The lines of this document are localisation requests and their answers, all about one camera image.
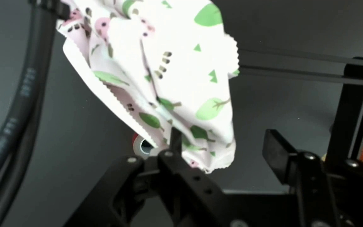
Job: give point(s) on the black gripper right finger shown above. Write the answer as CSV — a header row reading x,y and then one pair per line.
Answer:
x,y
304,173

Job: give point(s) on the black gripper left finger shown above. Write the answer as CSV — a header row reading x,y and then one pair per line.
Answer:
x,y
188,195

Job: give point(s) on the white towel with green leaves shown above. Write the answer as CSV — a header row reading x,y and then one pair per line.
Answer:
x,y
158,66

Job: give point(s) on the black metal frame stand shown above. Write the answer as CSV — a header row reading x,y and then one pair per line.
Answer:
x,y
301,74

